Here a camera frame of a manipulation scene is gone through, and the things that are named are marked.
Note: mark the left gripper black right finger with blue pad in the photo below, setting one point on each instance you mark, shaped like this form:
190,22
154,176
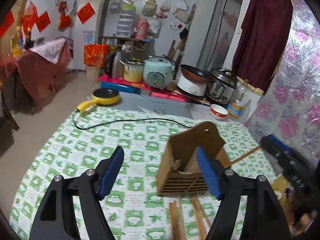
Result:
264,217

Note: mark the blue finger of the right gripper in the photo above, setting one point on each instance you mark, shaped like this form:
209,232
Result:
278,144

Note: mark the wooden chopstick bundle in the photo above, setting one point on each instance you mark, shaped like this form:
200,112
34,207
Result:
200,225
181,220
245,155
202,210

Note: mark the lone wooden chopstick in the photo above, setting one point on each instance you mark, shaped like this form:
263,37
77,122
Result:
174,221

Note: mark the yellow fleece glove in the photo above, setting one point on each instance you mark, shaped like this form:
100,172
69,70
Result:
284,191

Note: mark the green patterned tablecloth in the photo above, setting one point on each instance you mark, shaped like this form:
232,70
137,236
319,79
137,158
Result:
133,209

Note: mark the clear plastic oil bottle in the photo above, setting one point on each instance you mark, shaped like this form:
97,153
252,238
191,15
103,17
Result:
238,101

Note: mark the red white bowl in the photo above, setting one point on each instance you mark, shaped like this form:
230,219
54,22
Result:
218,112

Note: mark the black silver pressure cooker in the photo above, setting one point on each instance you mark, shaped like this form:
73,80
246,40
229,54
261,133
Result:
221,86

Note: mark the wooden chopstick holder box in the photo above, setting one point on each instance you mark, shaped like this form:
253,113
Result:
178,173

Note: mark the yellow electric frying pan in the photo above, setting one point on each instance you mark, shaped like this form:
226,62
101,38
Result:
101,96

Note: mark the white cooker with brown pan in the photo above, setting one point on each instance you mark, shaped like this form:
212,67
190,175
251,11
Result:
191,81

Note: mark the dark red curtain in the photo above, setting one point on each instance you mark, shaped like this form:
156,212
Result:
265,30

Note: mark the steel electric kettle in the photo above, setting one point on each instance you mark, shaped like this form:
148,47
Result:
113,64

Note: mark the yellow cooking pot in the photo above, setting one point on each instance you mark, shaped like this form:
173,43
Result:
133,71

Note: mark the red covered side table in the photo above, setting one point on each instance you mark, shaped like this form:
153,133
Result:
42,70

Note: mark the red gift bag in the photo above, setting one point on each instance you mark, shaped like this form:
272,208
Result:
95,54

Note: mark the mint green rice cooker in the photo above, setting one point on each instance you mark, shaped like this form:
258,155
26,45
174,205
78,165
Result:
158,72

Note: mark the yellow cooking oil jug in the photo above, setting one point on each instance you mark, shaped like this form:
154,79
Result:
17,42

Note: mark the stacked plastic drawer tower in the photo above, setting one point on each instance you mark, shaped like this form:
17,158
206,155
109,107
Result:
126,19

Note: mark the pink thermos jug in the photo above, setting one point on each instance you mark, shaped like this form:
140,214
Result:
143,30

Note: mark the white refrigerator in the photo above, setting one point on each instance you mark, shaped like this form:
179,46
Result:
87,28

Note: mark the floral foil wall cover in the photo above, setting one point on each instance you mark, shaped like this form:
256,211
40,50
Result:
290,108

